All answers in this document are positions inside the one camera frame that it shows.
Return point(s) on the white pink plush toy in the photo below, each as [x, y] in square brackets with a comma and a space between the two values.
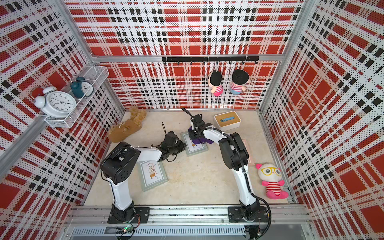
[272, 179]

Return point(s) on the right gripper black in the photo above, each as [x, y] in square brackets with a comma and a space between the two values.
[192, 135]

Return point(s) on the green picture frame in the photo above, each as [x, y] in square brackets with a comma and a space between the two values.
[191, 148]
[152, 174]

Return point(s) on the black hook rail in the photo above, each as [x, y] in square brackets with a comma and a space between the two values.
[210, 59]

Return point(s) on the white tissue box wooden lid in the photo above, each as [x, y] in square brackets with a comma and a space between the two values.
[227, 121]

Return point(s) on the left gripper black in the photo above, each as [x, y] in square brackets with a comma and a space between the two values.
[180, 144]

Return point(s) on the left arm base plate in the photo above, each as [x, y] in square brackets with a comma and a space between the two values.
[130, 215]

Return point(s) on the doll with blue clothes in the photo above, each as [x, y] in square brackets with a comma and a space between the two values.
[239, 79]

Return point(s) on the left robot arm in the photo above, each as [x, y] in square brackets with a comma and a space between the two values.
[118, 166]

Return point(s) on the purple cloth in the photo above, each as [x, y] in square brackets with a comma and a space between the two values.
[198, 140]

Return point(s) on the pink picture frame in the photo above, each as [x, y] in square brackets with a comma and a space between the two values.
[250, 158]

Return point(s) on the white alarm clock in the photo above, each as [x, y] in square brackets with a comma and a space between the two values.
[54, 103]

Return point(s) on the white wire shelf basket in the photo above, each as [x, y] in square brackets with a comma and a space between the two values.
[91, 78]

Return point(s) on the brown plush toy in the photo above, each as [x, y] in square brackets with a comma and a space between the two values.
[122, 130]

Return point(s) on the green circuit board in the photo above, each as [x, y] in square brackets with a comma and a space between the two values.
[124, 230]

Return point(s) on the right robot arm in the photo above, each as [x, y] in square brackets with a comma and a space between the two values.
[235, 157]

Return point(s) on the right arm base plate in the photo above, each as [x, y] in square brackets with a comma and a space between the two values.
[241, 214]

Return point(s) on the doll with pink clothes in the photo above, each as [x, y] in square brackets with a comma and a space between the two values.
[215, 83]

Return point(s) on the teal alarm clock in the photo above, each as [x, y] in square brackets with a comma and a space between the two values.
[81, 88]

